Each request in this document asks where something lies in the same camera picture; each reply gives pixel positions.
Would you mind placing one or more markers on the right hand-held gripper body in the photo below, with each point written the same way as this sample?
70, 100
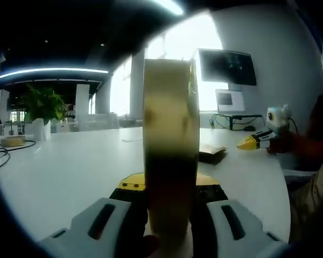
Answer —
280, 119

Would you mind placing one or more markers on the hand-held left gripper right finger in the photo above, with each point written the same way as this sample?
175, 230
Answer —
231, 231

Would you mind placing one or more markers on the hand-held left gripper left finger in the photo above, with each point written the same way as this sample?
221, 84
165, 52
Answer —
97, 228

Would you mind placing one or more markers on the gold mask box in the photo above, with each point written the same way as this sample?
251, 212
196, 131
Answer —
169, 121

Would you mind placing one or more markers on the translucent storage box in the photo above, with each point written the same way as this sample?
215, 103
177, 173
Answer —
97, 121

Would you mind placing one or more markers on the round tan box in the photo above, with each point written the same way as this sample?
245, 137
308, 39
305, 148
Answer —
13, 141

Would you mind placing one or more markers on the person's right hand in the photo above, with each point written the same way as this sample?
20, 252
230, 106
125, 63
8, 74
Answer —
282, 143

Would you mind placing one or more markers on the person's left hand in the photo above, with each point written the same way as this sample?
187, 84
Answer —
150, 247

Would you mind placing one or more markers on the black computer mouse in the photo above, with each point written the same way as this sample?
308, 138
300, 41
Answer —
249, 128

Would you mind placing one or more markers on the black laptop stand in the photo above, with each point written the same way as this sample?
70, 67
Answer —
242, 118

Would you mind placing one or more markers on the open laptop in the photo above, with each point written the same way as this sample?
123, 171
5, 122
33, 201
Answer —
230, 100

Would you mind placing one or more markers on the white office chair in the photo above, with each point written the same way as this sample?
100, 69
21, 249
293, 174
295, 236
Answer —
298, 174

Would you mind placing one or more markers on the white table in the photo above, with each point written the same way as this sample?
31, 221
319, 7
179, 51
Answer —
70, 174

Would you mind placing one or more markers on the dark flat monitor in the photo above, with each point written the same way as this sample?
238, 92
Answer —
227, 67

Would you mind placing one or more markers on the person's beige shirt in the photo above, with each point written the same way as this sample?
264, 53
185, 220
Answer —
315, 193

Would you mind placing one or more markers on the potted green plant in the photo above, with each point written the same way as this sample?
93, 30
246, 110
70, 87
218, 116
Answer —
43, 106

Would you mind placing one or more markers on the long ceiling light strip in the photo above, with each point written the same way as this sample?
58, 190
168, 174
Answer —
51, 71
171, 6

